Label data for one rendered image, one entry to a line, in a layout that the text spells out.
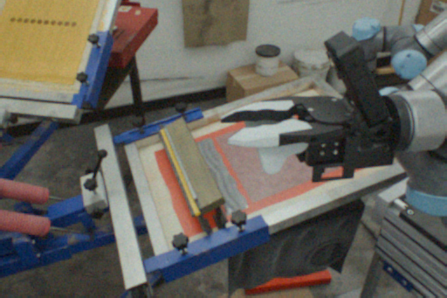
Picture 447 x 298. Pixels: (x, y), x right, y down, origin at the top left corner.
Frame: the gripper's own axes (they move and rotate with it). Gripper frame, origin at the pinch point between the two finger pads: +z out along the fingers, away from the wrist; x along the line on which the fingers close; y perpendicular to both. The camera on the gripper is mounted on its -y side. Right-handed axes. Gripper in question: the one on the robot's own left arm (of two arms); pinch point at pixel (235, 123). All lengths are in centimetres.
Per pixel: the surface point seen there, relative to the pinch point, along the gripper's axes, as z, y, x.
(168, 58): 2, 85, 277
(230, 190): -9, 55, 60
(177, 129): 5, 44, 81
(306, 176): -33, 52, 59
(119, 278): 41, 152, 123
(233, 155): -13, 53, 75
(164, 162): 10, 55, 80
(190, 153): 1, 46, 68
